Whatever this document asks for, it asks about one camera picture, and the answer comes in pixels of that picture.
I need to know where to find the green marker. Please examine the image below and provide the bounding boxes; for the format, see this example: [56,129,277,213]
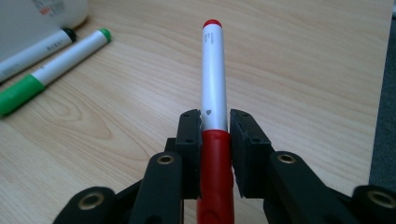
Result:
[0,27,112,118]

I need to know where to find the red marker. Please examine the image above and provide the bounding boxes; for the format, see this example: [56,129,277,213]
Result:
[196,19,235,224]

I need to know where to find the white plastic storage bin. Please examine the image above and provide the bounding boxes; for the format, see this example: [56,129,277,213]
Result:
[0,0,90,63]

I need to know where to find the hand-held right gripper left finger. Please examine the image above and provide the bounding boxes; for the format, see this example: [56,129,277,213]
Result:
[176,108,203,200]

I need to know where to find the black marker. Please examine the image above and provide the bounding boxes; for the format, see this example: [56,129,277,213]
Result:
[0,27,78,83]

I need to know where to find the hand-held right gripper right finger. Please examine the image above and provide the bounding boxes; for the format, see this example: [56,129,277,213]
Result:
[229,108,275,199]

